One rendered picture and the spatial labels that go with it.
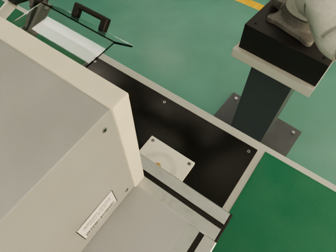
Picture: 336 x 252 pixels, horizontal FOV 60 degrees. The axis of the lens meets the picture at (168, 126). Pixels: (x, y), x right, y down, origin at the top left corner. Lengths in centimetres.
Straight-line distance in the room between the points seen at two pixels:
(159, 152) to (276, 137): 112
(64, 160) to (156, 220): 21
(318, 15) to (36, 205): 75
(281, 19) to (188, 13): 145
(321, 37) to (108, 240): 70
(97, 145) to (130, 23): 217
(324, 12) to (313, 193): 47
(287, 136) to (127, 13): 153
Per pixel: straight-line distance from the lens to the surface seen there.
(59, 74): 29
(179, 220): 42
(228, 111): 186
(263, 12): 117
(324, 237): 88
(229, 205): 83
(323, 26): 85
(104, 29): 76
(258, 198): 85
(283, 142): 184
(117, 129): 29
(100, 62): 107
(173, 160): 82
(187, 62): 210
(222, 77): 204
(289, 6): 110
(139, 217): 43
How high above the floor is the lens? 153
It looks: 59 degrees down
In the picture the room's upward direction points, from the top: straight up
